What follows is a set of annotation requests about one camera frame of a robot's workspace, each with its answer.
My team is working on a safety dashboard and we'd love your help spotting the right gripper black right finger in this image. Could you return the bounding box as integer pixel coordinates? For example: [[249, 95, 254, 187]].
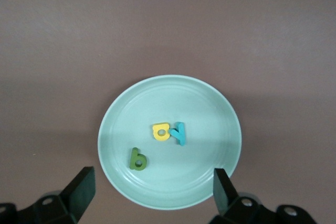
[[211, 167, 317, 224]]

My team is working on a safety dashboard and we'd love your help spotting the green plate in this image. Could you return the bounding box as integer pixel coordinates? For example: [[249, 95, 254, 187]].
[[97, 74, 242, 211]]

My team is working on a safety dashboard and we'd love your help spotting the yellow letter a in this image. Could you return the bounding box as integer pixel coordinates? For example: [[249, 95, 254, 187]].
[[152, 122, 170, 141]]

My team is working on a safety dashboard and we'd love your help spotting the green letter b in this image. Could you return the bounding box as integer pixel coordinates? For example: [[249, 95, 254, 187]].
[[128, 147, 147, 172]]

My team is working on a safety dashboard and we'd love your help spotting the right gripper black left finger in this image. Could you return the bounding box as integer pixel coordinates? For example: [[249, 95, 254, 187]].
[[0, 166, 96, 224]]

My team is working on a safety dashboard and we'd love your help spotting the teal letter y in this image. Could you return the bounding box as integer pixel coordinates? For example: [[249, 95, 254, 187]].
[[169, 121, 187, 146]]

